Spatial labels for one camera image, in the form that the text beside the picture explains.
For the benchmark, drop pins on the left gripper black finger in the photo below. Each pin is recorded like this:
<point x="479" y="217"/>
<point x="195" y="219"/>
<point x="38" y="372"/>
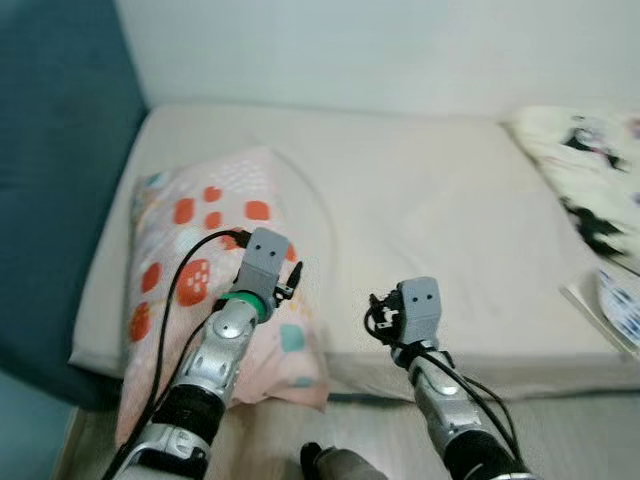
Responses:
<point x="298" y="274"/>

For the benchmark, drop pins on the pink dotted pillow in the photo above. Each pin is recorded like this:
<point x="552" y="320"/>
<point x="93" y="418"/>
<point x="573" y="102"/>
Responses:
<point x="190" y="230"/>

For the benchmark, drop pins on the white book blue letters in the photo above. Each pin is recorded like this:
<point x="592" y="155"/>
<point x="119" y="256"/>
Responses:
<point x="615" y="310"/>

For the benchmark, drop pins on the cream cartoon print blanket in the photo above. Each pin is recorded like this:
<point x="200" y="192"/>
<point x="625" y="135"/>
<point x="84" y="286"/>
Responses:
<point x="590" y="170"/>

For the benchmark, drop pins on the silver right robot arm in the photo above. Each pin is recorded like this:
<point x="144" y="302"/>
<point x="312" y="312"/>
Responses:
<point x="445" y="410"/>

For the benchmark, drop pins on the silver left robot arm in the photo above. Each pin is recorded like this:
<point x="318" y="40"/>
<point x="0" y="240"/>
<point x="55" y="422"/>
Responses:
<point x="210" y="360"/>

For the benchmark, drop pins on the cream sheeted mattress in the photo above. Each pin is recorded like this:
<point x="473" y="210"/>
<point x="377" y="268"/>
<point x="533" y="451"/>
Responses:
<point x="420" y="220"/>

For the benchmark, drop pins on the grey right robot leg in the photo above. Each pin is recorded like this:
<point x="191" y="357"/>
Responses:
<point x="345" y="465"/>

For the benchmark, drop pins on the blue upholstered headboard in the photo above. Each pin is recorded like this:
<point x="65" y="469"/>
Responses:
<point x="50" y="200"/>

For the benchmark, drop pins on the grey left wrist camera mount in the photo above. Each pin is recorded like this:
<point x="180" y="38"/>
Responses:
<point x="265" y="260"/>

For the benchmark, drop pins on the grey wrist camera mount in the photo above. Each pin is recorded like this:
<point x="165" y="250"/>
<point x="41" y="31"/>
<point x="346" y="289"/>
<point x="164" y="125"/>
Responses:
<point x="420" y="310"/>
<point x="265" y="260"/>

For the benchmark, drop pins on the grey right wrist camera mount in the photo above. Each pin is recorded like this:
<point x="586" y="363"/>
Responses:
<point x="420" y="310"/>

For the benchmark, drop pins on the dark teal bed frame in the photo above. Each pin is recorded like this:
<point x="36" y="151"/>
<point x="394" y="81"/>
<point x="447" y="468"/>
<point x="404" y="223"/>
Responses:
<point x="375" y="397"/>

